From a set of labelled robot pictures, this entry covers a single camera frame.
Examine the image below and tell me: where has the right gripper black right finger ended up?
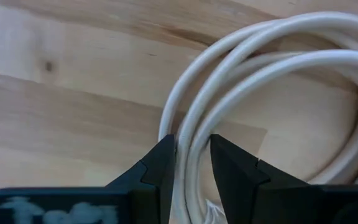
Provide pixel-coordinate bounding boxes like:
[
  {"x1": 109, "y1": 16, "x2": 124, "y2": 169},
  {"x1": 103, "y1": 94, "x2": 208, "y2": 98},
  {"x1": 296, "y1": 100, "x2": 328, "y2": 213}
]
[{"x1": 209, "y1": 134, "x2": 323, "y2": 224}]

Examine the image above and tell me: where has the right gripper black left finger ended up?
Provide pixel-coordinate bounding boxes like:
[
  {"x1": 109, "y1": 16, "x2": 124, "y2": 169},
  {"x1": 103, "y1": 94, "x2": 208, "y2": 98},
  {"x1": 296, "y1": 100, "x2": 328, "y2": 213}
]
[{"x1": 106, "y1": 134, "x2": 177, "y2": 224}]

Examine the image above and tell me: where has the white USB cable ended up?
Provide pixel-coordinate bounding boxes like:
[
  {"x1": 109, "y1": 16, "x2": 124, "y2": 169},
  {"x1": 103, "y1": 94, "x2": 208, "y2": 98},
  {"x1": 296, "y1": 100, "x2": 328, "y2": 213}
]
[{"x1": 157, "y1": 11, "x2": 358, "y2": 224}]

